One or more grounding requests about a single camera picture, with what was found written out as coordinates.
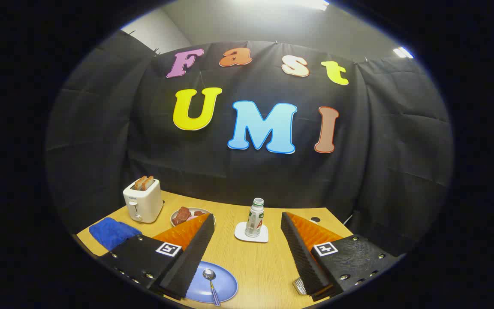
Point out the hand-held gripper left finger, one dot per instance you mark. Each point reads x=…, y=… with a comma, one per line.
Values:
x=191, y=257

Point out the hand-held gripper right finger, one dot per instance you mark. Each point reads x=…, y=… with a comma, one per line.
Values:
x=302, y=257

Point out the dark round table grommet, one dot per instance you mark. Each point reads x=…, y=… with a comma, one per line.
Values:
x=315, y=220

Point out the brown meat piece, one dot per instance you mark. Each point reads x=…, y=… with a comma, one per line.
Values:
x=182, y=214

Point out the blue round plate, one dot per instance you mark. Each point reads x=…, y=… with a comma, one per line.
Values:
x=225, y=285

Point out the beige food plate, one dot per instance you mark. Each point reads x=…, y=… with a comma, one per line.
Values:
x=195, y=210

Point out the white square coaster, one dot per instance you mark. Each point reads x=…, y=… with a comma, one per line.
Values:
x=240, y=234

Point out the clear plastic bottle green cap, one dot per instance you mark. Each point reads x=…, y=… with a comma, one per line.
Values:
x=254, y=219

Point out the white toaster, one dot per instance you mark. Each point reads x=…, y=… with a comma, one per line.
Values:
x=144, y=201

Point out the blue folded towel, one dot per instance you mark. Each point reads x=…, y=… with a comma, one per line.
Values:
x=109, y=231

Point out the brown toast slice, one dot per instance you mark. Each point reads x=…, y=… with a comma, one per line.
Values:
x=140, y=183
x=149, y=183

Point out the ceiling light panel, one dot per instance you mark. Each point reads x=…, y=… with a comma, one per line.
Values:
x=402, y=52
x=302, y=3

